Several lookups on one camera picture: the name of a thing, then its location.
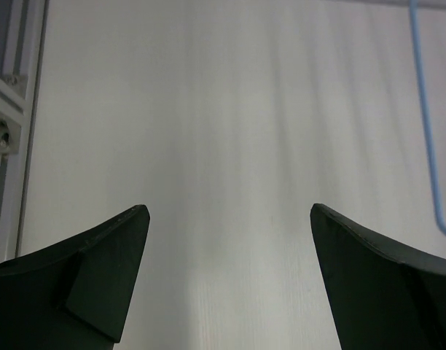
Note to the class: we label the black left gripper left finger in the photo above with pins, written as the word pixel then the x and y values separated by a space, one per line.
pixel 74 294

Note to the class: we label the blue wire hanger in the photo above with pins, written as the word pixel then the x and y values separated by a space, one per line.
pixel 425 117

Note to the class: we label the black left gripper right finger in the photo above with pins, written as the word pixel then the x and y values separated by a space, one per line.
pixel 383 294

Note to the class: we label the aluminium frame post left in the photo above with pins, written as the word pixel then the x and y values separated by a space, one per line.
pixel 22 30

